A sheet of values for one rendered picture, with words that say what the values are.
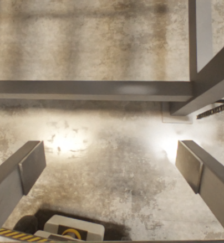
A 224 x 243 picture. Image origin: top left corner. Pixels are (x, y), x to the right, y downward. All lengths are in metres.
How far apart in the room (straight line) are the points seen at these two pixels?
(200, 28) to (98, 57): 0.55
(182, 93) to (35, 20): 1.00
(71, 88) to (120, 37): 0.56
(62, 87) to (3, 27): 0.82
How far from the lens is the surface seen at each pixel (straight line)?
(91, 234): 0.88
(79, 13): 1.22
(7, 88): 0.75
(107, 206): 0.96
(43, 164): 0.17
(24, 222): 0.98
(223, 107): 0.69
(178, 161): 0.17
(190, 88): 0.63
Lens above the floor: 0.90
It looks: 81 degrees down
